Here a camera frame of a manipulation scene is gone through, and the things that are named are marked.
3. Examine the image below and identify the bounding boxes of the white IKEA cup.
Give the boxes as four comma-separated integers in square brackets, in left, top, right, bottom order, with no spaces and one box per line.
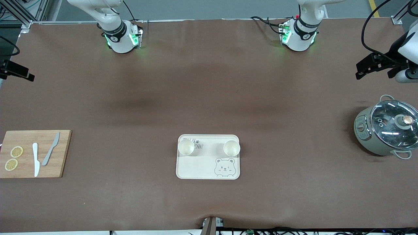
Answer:
[178,138,195,156]
[223,140,241,157]

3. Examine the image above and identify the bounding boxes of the glass pot lid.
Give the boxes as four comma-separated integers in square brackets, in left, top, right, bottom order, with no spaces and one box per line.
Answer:
[370,100,418,150]

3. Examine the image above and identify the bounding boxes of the grey-green electric cooking pot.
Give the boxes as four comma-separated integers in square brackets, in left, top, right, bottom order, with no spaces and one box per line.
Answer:
[354,95,418,160]

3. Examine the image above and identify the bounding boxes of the grey plastic knife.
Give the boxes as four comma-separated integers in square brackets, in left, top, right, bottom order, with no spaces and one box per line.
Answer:
[42,132,60,166]

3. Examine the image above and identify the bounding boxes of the white plastic knife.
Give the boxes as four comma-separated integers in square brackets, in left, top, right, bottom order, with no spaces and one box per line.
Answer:
[32,143,40,177]

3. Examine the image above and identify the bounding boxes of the wooden cutting board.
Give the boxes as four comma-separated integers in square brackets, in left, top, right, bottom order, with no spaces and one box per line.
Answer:
[0,130,72,179]

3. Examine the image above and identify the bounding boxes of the brown table cover mat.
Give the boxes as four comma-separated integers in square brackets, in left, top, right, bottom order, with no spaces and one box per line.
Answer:
[0,18,418,233]

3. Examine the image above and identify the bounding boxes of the cream bear print tray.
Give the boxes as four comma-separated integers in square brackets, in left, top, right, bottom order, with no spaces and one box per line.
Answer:
[176,134,240,180]

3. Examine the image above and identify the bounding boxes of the aluminium frame post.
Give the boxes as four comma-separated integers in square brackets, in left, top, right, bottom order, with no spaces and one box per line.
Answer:
[391,0,418,25]
[0,0,49,33]

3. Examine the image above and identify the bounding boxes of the aluminium table edge rail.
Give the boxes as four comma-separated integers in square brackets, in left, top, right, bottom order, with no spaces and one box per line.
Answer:
[31,18,301,25]

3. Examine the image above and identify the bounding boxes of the black left arm base cables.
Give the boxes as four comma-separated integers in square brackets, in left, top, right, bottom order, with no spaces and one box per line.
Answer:
[250,16,285,35]

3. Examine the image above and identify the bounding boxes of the black right arm base cable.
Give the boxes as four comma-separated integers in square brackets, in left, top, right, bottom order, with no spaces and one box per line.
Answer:
[121,0,144,23]

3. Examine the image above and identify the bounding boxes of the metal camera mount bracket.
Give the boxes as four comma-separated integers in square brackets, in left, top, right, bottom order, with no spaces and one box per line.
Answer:
[201,216,224,235]

